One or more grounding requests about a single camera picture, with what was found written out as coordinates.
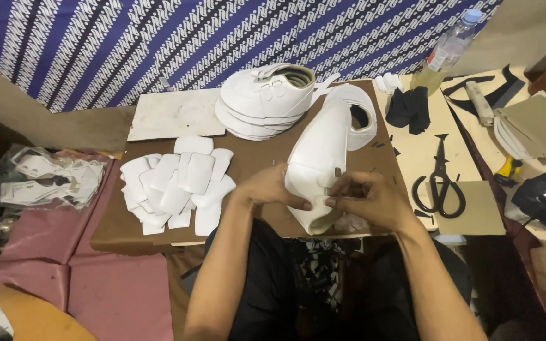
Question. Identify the person's right hand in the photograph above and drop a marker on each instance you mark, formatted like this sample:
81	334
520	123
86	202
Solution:
372	199

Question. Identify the person's left hand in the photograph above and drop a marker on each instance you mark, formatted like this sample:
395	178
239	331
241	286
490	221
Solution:
266	187

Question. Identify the white shoe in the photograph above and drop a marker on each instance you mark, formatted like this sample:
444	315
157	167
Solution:
323	156

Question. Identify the brown work board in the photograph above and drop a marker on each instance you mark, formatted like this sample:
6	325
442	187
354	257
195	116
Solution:
249	156

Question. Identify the black scissors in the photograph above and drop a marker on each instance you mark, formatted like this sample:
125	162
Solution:
439	182

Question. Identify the stack of white shoe uppers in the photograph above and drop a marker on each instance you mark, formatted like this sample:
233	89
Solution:
266	102

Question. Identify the pile of black scraps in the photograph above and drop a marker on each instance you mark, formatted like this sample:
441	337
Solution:
323	270

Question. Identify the pile of white tongue pieces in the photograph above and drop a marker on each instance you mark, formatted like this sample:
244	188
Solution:
178	189

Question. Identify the pile of black fabric pieces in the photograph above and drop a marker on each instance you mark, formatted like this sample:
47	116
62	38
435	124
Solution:
409	109

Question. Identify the person's black trousers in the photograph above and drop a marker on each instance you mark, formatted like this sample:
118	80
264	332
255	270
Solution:
273	289

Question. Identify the white stone slab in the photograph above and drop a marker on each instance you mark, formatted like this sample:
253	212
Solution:
176	115

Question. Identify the stack of small white pieces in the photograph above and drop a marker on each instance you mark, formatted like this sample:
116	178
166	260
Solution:
387	83

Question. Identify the blue patterned batik cloth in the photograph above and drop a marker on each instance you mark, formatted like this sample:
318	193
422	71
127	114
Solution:
197	45

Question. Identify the clear plastic water bottle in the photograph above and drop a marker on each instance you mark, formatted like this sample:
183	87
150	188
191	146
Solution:
446	52

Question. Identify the black leather sheet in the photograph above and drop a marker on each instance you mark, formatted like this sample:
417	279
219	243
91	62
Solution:
503	94

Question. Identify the stack of grey cardboard patterns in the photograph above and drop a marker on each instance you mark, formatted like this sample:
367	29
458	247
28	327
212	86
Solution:
538	128

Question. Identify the pink leather sheet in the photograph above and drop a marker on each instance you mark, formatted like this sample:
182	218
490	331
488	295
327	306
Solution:
78	270

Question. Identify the plastic bag of white cutouts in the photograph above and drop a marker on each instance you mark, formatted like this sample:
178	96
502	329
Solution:
48	177

